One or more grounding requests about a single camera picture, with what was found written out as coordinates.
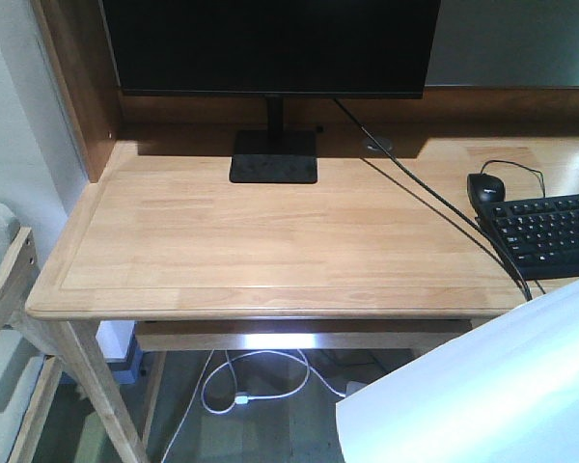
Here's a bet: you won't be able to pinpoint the white paper sheets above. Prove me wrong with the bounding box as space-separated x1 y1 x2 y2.
336 280 579 462

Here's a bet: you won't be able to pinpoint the wooden desk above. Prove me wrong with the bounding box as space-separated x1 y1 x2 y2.
24 0 579 463

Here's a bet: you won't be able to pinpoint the black monitor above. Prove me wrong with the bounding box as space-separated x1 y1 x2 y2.
101 1 440 184

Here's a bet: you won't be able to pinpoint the black computer mouse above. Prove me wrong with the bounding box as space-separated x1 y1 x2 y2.
466 173 506 204

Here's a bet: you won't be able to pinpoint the black keyboard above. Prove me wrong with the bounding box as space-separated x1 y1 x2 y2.
474 194 579 280

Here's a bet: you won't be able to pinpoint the wooden chair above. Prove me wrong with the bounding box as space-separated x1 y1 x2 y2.
0 203 63 462

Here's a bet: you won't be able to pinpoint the desk cable grommet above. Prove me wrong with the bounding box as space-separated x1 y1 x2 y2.
362 138 394 151

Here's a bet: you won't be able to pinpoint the black monitor cable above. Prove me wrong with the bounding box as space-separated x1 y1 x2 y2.
332 97 535 302

